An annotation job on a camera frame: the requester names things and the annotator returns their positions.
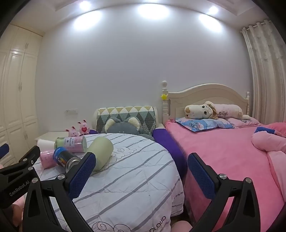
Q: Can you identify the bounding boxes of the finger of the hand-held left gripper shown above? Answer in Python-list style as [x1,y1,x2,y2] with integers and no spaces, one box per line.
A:
[0,146,41,181]
[0,143,10,159]

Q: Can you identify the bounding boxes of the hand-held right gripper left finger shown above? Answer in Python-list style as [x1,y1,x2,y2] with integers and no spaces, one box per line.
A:
[22,152,97,232]

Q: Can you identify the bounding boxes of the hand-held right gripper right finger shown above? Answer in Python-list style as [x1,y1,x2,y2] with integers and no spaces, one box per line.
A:
[187,153,265,232]

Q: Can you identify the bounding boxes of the light green cup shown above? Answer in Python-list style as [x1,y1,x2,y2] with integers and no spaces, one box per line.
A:
[88,136,114,172]

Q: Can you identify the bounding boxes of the pink speckled cup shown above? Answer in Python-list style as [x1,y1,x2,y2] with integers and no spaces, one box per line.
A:
[40,150,59,169]

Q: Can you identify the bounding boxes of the white paper cup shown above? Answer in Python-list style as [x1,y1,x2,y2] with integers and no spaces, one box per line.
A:
[37,138,56,150]

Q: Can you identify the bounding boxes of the blue and black spray can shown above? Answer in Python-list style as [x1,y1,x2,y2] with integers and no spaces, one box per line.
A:
[53,147,82,173]

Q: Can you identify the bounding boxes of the pink bed sheet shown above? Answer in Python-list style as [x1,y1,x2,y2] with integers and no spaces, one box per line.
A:
[164,119,286,232]

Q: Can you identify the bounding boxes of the green pink bottle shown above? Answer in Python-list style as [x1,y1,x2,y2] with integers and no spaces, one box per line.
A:
[55,136,87,153]

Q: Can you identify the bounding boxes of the purple bed sheet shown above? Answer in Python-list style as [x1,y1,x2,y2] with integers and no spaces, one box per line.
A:
[152,128,186,180]

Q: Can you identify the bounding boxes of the small pink bunny plush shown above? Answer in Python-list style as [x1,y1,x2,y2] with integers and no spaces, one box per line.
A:
[65,126,79,137]

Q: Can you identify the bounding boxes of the pink bunny plush with heart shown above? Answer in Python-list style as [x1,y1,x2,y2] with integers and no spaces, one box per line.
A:
[77,119,90,135]

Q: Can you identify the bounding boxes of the white striped blanket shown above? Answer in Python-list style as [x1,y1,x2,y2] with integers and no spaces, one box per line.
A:
[32,133,185,232]

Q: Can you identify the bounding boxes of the blue cartoon pillow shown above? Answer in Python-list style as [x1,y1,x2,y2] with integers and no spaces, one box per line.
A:
[175,117,235,130]

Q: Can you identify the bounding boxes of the person's pink clothing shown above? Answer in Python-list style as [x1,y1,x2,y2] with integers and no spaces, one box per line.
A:
[171,220,194,232]

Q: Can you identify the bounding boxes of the cream wardrobe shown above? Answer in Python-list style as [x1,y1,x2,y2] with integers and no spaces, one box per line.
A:
[0,23,45,167]

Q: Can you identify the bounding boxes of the grey mouse plush cushion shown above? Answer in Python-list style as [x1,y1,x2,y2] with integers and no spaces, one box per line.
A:
[104,116,155,141]

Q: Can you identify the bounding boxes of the long cream dog plush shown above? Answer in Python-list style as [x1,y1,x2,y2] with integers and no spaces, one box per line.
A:
[184,101,252,121]

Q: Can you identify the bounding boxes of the pink pillow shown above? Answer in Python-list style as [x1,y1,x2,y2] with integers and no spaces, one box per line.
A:
[225,116,261,128]

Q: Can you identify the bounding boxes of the triangle patterned headboard cover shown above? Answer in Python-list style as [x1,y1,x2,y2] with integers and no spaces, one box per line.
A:
[96,106,157,134]

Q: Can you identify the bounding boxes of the pink duvet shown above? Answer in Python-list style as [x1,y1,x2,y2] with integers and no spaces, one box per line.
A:
[251,122,286,202]

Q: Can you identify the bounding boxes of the cream wooden bed headboard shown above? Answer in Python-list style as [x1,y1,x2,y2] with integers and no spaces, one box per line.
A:
[162,80,251,124]

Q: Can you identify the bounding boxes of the cream patterned curtain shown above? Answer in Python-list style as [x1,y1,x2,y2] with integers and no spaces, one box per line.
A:
[241,20,286,123]

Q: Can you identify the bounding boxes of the white curtain rod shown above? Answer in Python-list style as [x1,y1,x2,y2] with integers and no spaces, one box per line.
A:
[240,20,272,34]

